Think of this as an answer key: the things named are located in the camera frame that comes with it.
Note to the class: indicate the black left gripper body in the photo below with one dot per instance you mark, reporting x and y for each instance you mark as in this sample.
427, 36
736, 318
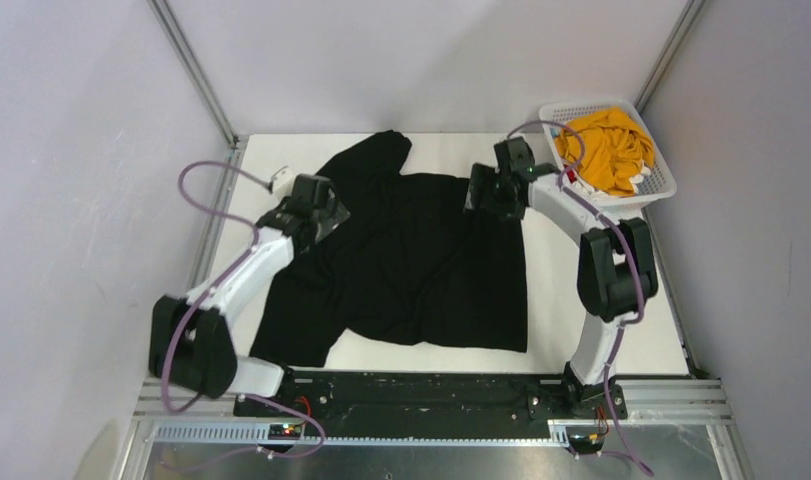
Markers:
328, 218

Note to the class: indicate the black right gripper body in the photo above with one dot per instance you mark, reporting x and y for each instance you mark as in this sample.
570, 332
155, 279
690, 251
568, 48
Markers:
497, 197

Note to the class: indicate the black t shirt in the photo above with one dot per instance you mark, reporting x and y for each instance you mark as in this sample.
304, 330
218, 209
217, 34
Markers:
410, 265

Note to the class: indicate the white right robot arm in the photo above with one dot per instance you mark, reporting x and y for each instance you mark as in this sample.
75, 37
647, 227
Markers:
616, 270

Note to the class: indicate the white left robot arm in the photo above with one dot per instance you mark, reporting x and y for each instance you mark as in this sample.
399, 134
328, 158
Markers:
191, 344

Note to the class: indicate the white red cloth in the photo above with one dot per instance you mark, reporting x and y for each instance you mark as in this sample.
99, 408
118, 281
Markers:
594, 194

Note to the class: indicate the white plastic laundry basket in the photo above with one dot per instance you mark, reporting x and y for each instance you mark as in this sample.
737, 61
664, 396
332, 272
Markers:
659, 185

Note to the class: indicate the yellow t shirt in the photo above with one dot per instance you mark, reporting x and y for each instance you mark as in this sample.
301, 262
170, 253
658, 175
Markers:
607, 148

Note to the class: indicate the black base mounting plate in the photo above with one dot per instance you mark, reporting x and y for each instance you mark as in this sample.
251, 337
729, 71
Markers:
434, 406

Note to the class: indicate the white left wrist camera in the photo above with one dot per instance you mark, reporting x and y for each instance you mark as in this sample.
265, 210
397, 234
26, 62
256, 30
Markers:
281, 182

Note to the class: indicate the aluminium frame rail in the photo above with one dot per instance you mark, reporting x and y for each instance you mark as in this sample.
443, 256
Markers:
234, 422

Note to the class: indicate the left corner aluminium post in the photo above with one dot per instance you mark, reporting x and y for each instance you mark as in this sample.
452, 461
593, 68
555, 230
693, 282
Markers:
179, 42

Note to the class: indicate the corner aluminium post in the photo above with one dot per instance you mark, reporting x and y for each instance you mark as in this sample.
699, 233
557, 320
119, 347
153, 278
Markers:
682, 29
179, 42

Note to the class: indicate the right corner aluminium post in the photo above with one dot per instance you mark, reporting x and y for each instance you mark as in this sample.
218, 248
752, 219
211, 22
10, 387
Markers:
682, 29

